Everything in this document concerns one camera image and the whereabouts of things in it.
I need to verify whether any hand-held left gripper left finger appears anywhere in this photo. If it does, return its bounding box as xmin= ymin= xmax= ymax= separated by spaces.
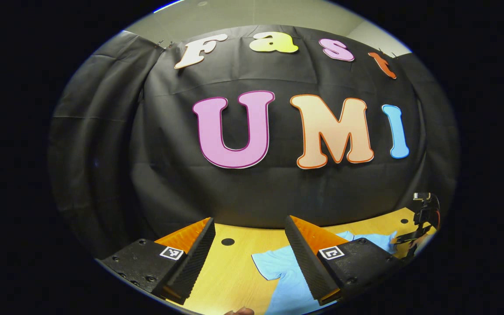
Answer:
xmin=97 ymin=217 xmax=216 ymax=306

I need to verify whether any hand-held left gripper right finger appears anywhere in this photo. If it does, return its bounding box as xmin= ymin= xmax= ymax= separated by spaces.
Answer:
xmin=284 ymin=215 xmax=411 ymax=307

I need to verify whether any light blue T-shirt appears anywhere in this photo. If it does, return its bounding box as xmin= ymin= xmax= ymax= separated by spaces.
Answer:
xmin=251 ymin=231 xmax=399 ymax=315

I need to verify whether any black backdrop cloth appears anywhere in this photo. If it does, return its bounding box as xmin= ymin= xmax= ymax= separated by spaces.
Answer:
xmin=47 ymin=24 xmax=460 ymax=259

